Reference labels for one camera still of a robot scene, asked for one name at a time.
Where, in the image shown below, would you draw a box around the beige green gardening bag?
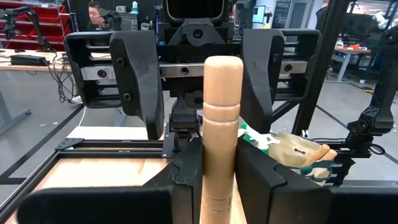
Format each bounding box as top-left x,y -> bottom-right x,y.
267,131 -> 339,187

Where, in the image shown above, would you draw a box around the wooden handled narrow trowel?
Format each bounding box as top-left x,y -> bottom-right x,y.
302,143 -> 331,168

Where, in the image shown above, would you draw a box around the wooden handled hand rake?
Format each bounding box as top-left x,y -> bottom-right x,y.
200,55 -> 244,224

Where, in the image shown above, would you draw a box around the small wall screen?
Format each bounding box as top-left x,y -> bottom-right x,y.
252,5 -> 267,24

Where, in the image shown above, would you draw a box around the grey desk leg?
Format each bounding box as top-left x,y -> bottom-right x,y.
0,90 -> 32,135

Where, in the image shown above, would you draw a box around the black desk cables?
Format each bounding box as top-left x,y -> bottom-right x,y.
26,52 -> 84,104

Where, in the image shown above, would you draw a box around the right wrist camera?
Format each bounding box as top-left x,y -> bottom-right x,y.
161,0 -> 231,24

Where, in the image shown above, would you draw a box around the white round table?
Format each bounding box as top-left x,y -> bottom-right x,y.
331,45 -> 373,83

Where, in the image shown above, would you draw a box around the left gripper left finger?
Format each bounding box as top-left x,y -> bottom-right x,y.
17,136 -> 205,224

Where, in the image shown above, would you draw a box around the wooden desk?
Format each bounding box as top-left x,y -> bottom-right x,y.
0,48 -> 82,75

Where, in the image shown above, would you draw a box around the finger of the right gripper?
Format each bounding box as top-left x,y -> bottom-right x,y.
239,27 -> 286,135
108,29 -> 165,141

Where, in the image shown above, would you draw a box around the person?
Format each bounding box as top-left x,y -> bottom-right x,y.
87,1 -> 109,31

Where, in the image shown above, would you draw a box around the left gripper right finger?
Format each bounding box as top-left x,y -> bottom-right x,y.
234,138 -> 398,224

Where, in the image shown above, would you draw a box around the green spray bottle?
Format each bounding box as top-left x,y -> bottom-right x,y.
240,121 -> 281,156

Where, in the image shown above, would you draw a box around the black box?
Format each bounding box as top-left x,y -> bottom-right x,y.
9,54 -> 50,67

